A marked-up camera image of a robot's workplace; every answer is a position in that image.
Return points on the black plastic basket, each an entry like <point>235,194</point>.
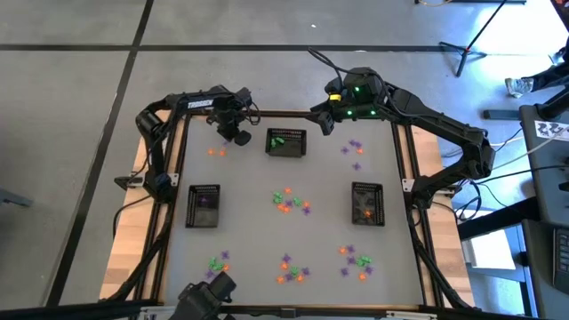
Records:
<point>202,218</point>
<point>366,195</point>
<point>293,151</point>

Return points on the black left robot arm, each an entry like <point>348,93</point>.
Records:
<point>151,124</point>

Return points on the black keyboard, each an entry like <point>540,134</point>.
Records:
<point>562,262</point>

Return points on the white paper label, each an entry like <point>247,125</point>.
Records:
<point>540,125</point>

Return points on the black aluminium rig frame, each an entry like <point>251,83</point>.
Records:
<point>289,114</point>

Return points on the black tripod stand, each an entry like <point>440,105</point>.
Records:
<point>464,52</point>

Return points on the small gray camera box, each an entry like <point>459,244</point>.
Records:
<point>288,313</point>

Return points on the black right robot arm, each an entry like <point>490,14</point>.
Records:
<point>444,126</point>

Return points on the black floor stand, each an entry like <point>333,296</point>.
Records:
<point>502,114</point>

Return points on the person's shoe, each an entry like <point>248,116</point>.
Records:
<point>518,86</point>

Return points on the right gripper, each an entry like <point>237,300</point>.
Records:
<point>342,109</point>

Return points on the black bulky device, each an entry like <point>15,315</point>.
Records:
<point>204,300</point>

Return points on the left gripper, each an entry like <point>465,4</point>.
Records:
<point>226,113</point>

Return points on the black desk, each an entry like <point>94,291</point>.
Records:
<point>547,200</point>

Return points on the person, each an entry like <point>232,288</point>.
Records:
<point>549,75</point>

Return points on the gray chair base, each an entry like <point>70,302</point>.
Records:
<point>13,197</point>

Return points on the white panel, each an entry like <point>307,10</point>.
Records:
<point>489,253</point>

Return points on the black desk beam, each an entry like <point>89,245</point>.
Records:
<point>498,218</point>

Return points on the gray table mat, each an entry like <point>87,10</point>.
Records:
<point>249,231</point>

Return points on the silver frame bracket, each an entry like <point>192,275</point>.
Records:
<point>411,315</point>

